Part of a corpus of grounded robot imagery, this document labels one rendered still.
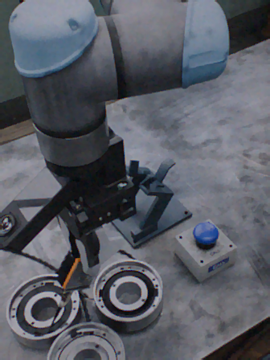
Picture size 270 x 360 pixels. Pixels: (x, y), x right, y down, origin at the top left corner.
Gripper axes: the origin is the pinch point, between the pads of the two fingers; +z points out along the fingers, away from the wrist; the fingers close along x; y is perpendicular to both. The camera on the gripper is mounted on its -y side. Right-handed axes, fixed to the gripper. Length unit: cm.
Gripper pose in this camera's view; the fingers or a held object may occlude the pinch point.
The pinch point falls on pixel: (81, 263)
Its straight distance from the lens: 68.4
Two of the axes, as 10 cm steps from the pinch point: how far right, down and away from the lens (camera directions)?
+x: -5.6, -5.7, 6.0
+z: 0.5, 7.0, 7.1
